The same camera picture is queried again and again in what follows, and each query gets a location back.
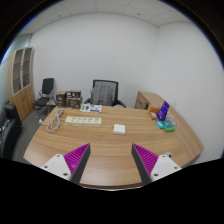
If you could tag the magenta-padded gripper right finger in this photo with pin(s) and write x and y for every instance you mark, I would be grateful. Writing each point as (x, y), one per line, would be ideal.
(163, 165)

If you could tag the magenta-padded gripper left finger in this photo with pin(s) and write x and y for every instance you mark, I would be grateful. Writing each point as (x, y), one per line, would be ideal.
(60, 165)

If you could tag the white charger block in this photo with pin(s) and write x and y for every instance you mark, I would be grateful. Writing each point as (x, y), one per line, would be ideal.
(119, 129)

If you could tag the green small box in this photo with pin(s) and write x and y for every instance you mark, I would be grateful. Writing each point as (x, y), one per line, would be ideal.
(169, 127)

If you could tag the cream power strip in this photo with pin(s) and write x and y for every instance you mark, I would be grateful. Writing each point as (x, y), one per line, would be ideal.
(83, 121)

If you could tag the tan flat box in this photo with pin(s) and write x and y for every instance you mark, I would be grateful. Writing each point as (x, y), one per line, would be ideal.
(153, 116)

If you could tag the purple standing card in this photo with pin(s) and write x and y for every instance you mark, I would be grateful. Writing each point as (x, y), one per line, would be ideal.
(163, 111)

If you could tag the orange box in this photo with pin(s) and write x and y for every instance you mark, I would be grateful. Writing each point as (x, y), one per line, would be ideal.
(154, 109)

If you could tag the large dark cardboard box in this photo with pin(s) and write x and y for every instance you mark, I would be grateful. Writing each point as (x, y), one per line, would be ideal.
(74, 102)

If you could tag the printed paper sheet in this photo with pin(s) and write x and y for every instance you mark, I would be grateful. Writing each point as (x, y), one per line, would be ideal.
(90, 108)

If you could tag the tall dark cardboard box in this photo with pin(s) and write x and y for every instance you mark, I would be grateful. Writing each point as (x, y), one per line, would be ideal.
(61, 99)

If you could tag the wooden side desk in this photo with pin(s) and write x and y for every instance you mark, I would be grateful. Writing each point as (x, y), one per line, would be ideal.
(143, 100)

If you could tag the small dark cardboard box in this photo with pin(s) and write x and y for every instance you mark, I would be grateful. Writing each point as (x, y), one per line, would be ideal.
(73, 94)

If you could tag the wooden cabinet with glass doors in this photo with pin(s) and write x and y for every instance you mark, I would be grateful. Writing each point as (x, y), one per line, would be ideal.
(23, 100)

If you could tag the black visitor chair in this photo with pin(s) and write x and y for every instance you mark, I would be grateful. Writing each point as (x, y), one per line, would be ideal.
(48, 85)

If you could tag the grey backpack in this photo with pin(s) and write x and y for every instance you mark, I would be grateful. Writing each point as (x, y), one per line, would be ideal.
(101, 95)

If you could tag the black mesh office chair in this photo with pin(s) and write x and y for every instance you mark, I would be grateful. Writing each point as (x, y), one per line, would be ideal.
(114, 83)

